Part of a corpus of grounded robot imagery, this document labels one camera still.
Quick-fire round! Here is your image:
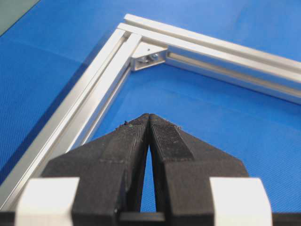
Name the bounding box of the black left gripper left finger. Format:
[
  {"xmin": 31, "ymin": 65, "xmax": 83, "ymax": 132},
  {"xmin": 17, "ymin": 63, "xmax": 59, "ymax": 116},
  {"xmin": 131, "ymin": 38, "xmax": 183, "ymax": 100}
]
[{"xmin": 42, "ymin": 113, "xmax": 149, "ymax": 226}]

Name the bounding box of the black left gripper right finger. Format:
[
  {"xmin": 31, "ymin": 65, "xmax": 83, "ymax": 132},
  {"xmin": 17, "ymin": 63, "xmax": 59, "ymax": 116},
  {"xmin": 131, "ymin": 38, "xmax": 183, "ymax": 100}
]
[{"xmin": 149, "ymin": 114, "xmax": 249, "ymax": 226}]

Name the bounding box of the blue table mat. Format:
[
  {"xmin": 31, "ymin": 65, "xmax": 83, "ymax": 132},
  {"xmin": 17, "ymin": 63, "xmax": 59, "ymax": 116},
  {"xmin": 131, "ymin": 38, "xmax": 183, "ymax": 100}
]
[{"xmin": 0, "ymin": 0, "xmax": 301, "ymax": 212}]

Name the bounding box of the silver aluminium extrusion frame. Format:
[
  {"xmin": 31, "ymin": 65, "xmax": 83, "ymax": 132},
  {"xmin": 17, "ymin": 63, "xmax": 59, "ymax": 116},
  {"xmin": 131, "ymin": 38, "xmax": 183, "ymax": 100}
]
[{"xmin": 0, "ymin": 14, "xmax": 301, "ymax": 212}]

